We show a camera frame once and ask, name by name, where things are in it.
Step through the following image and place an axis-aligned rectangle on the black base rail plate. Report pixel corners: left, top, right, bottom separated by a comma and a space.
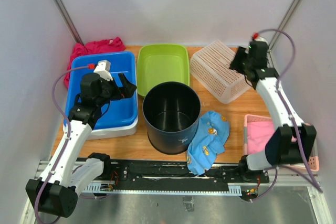
70, 157, 270, 190

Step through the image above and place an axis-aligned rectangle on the right aluminium frame post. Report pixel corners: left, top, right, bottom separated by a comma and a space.
267, 0, 320, 50

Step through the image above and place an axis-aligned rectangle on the white plastic tub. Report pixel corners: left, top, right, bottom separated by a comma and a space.
87, 118, 138, 140

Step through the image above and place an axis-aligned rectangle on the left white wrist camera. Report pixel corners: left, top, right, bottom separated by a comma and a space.
94, 60, 113, 81

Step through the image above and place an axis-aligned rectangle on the purple cable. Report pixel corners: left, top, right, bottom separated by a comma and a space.
33, 63, 95, 224
246, 29, 323, 205

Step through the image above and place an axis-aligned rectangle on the pink perforated basket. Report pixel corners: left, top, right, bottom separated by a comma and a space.
243, 114, 319, 172

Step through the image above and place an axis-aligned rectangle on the aluminium frame post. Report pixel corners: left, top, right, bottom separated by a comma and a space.
267, 0, 320, 50
53, 0, 83, 45

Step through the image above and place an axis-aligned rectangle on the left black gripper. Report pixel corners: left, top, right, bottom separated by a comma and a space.
96, 72, 137, 106

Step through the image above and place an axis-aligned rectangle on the white perforated basket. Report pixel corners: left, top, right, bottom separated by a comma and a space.
190, 40, 250, 104

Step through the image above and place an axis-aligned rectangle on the blue plastic tub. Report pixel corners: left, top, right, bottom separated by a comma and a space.
65, 51, 138, 130

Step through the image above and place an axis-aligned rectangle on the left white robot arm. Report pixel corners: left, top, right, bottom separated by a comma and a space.
26, 73, 137, 221

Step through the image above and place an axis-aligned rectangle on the magenta cloth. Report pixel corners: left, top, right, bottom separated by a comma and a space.
63, 37, 127, 90

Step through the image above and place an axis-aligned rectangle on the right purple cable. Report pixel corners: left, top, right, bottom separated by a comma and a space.
246, 29, 323, 205

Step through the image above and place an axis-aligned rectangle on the left aluminium frame post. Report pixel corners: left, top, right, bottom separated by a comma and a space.
53, 0, 83, 45

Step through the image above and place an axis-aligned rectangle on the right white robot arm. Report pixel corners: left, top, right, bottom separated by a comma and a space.
230, 38, 317, 182

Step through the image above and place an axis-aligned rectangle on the green plastic basin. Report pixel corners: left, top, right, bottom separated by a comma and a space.
136, 44, 190, 97

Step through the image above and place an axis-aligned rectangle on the blue patterned cloth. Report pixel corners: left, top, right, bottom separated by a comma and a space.
186, 111, 230, 175

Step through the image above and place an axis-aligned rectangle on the large black cylindrical container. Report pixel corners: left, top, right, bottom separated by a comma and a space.
142, 81, 201, 155

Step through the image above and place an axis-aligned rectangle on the pink cloth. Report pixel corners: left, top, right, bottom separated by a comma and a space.
247, 121, 275, 154

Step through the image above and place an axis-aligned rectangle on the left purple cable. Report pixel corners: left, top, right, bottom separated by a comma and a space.
33, 63, 95, 224

